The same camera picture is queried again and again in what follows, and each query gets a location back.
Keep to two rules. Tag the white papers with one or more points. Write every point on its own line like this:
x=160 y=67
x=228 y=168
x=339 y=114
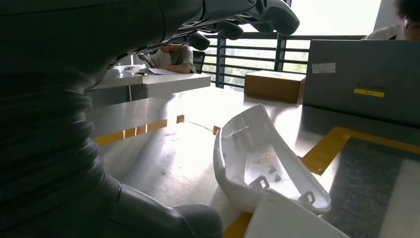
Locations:
x=160 y=71

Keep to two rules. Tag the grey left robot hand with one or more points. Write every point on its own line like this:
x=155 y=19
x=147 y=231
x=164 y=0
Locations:
x=98 y=29

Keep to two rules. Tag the black office chair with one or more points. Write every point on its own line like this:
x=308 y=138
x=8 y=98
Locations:
x=199 y=60

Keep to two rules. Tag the cardboard box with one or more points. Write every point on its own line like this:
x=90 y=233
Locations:
x=272 y=87

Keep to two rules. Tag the grey laptop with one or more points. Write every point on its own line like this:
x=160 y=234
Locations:
x=361 y=75

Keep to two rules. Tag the dark window railing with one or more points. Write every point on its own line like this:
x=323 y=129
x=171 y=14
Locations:
x=280 y=49

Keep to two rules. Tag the white desk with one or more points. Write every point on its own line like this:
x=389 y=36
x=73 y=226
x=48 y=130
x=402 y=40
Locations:
x=177 y=83

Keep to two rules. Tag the person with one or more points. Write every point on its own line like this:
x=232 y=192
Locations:
x=408 y=10
x=180 y=57

